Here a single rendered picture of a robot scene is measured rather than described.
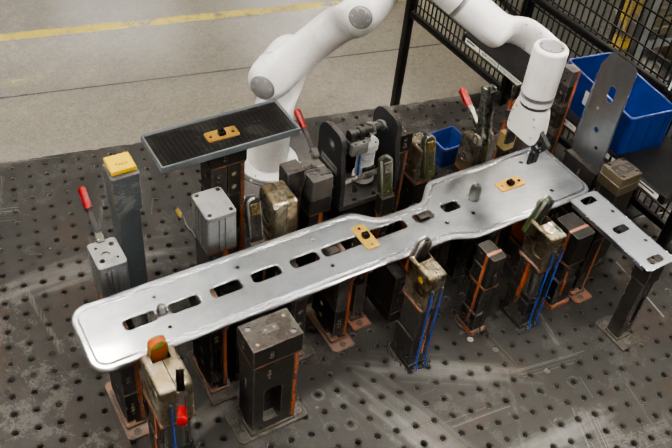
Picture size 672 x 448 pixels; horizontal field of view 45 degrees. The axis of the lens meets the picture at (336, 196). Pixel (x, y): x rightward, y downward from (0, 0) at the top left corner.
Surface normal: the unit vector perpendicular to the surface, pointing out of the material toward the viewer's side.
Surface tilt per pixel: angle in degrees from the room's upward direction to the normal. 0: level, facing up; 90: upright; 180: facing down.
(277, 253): 0
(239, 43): 0
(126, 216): 90
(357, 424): 0
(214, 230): 90
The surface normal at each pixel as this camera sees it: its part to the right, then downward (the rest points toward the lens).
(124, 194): 0.51, 0.61
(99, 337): 0.08, -0.74
